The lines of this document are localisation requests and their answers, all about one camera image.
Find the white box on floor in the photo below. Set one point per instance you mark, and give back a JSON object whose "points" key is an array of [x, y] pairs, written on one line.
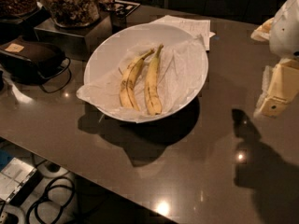
{"points": [[16, 181]]}

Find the black device with label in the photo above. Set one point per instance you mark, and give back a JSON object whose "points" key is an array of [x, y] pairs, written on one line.
{"points": [[32, 62]]}

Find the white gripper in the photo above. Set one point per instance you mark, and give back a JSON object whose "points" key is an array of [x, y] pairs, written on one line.
{"points": [[286, 32]]}

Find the glass jar with cereal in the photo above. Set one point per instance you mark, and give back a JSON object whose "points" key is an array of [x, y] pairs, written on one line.
{"points": [[17, 7]]}

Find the white paper sheets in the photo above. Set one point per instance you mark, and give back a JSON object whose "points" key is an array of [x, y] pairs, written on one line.
{"points": [[193, 27]]}

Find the metal stand block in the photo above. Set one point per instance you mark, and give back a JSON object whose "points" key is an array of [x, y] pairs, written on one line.
{"points": [[77, 43]]}

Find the yellow banana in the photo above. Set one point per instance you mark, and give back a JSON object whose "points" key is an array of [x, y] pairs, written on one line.
{"points": [[128, 80], [153, 102]]}

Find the white paper liner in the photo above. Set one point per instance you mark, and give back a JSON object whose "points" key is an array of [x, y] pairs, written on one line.
{"points": [[182, 74]]}

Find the glass jar with granola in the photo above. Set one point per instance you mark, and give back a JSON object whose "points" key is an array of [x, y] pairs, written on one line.
{"points": [[73, 13]]}

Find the white bowl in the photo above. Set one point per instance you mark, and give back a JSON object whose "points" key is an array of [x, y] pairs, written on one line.
{"points": [[117, 44]]}

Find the framed card on table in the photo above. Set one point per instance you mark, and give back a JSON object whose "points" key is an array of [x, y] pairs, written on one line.
{"points": [[121, 8]]}

